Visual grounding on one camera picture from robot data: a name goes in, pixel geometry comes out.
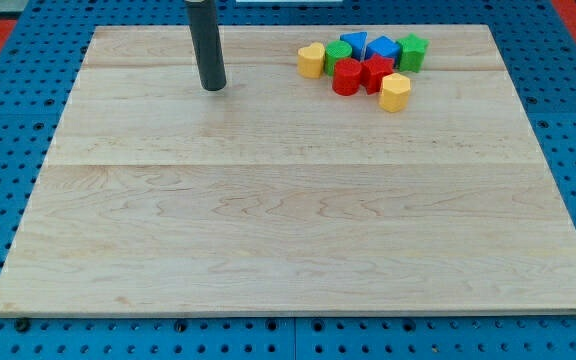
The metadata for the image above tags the yellow heart block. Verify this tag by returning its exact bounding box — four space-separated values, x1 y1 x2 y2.
297 42 325 79

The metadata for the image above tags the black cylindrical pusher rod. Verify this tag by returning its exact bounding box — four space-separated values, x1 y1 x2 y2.
184 0 227 91

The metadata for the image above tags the green cylinder block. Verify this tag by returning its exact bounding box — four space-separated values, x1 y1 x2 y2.
324 40 352 76

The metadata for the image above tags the light wooden board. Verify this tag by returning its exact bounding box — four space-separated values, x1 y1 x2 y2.
0 25 576 318

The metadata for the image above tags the red cylinder block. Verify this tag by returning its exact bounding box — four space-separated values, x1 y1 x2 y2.
332 58 362 96

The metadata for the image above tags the blue triangle block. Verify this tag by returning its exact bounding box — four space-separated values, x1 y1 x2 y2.
339 31 368 61

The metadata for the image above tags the red star block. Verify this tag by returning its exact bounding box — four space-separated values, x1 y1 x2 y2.
360 54 395 95

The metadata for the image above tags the yellow hexagon block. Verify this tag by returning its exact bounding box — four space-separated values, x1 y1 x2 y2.
379 73 412 112

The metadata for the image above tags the blue cube block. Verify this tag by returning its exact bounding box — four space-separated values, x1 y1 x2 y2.
364 36 402 65

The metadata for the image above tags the green star block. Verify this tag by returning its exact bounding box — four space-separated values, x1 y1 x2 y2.
397 33 430 73

